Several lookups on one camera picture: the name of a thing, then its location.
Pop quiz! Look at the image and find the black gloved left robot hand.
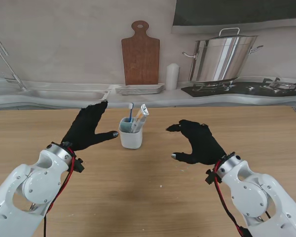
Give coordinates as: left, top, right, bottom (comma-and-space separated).
61, 100, 119, 152

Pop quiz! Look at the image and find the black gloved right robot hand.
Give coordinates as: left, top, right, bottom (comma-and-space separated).
165, 119, 227, 166

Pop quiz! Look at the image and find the blue toothbrush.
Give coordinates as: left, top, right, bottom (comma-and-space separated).
127, 102, 134, 123

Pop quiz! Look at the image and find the white toothpaste tube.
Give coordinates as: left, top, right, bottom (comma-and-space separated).
130, 104, 150, 134

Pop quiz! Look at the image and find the white toothbrush holder cup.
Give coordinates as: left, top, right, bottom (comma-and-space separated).
118, 117, 143, 150

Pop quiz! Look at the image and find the stainless steel sink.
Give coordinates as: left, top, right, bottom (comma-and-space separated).
19, 88, 111, 101

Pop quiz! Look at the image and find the stack of white plates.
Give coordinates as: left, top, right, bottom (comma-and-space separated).
114, 83, 165, 95

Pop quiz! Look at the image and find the black gas stove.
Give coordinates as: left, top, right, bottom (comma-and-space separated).
181, 78, 296, 97

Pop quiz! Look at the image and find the white cylinder container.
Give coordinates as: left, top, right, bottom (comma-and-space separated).
164, 63, 180, 90

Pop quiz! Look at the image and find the stainless steel stockpot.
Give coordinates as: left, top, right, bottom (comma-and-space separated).
182, 27, 264, 84

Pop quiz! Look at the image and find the brown wooden cutting board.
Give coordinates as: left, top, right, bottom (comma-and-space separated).
121, 20, 160, 86

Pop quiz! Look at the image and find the chrome faucet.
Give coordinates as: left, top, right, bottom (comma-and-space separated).
0, 34, 28, 91

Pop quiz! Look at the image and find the dark range hood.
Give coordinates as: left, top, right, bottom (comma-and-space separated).
172, 0, 296, 34

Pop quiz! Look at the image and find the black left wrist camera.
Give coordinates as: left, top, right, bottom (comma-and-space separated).
75, 158, 85, 173

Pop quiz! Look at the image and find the red left arm cable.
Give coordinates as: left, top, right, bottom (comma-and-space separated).
43, 147, 76, 237

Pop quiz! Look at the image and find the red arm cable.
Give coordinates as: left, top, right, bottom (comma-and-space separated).
43, 147, 76, 237
213, 160, 250, 237

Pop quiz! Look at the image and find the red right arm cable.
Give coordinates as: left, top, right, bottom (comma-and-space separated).
213, 160, 250, 237

